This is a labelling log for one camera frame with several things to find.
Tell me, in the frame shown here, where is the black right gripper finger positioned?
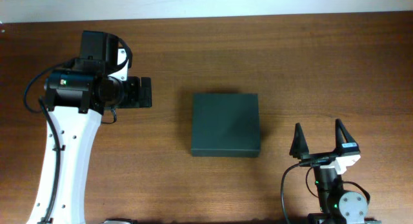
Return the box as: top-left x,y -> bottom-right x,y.
289,123 -> 309,159
335,119 -> 355,148

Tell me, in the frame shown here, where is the black box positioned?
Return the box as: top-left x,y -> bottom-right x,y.
190,93 -> 261,158

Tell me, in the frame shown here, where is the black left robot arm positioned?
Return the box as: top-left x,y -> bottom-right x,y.
28,30 -> 152,223

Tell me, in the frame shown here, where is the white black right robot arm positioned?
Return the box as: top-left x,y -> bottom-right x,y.
188,90 -> 371,223

